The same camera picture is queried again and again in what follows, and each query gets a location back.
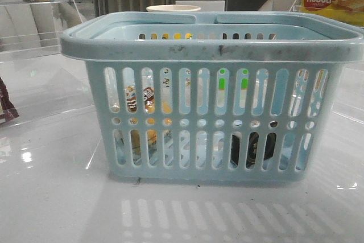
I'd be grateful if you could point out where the clear acrylic display shelf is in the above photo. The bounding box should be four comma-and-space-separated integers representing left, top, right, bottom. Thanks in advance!
1, 0, 93, 129

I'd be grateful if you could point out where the packaged bread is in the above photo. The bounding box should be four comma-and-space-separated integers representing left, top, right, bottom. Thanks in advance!
109, 75, 174, 167

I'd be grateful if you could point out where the yellow popcorn paper cup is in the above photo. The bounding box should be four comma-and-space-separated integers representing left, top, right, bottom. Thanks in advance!
146, 4, 201, 40

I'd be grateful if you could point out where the red almond cookie packet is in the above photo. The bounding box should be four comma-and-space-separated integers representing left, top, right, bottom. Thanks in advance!
1, 79, 19, 123

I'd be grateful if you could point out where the light blue plastic basket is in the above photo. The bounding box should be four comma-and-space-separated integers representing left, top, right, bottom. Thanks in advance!
60, 11, 363, 184

